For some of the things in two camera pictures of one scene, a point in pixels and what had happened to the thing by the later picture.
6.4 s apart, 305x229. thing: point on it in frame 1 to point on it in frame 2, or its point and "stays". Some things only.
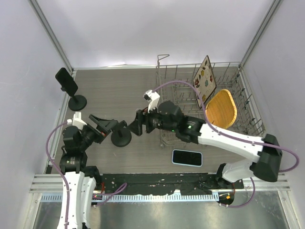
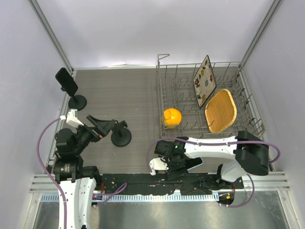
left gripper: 107,124 stays
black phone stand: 77,103 stays
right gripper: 136,127 to 172,171
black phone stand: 120,135 stays
